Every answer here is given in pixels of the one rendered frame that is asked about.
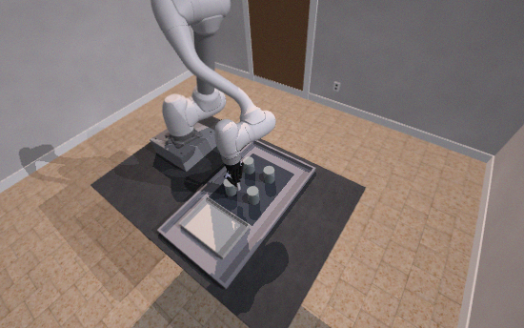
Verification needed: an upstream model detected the clear glass cylinder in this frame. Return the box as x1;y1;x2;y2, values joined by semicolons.
247;186;259;205
223;178;237;196
243;156;254;174
263;166;274;184

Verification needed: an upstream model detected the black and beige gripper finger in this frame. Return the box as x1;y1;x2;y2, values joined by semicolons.
236;161;244;190
224;170;240;191

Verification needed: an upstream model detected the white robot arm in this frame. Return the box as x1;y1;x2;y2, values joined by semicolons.
151;0;276;165

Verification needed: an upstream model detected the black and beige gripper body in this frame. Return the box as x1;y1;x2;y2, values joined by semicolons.
225;161;240;174

